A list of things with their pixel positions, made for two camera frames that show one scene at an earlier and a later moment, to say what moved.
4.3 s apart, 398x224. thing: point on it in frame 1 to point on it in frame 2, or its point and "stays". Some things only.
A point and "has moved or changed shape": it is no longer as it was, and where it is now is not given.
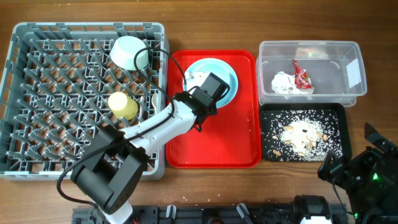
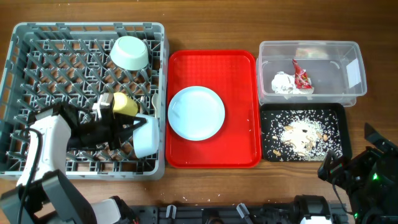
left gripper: (214, 110) to (121, 119)
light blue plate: (196, 72) has moved or changed shape
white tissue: (285, 83) stays
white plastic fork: (140, 112) stays
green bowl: (122, 52) stays
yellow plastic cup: (122, 106) stays
